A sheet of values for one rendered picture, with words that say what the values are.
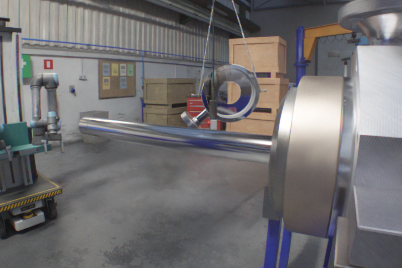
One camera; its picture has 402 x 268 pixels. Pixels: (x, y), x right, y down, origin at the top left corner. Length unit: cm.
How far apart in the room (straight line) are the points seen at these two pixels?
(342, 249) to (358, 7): 41
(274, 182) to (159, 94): 510
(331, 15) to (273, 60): 965
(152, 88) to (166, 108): 57
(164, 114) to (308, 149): 504
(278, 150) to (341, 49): 1347
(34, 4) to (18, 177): 381
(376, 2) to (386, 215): 36
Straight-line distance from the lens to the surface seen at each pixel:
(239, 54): 502
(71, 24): 608
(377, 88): 45
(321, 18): 1421
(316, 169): 46
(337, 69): 1383
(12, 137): 261
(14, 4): 561
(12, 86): 266
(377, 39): 60
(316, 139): 46
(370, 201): 37
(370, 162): 40
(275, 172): 50
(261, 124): 482
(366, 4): 54
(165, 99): 541
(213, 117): 154
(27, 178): 277
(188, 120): 158
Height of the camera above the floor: 125
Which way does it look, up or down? 8 degrees down
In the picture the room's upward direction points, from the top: straight up
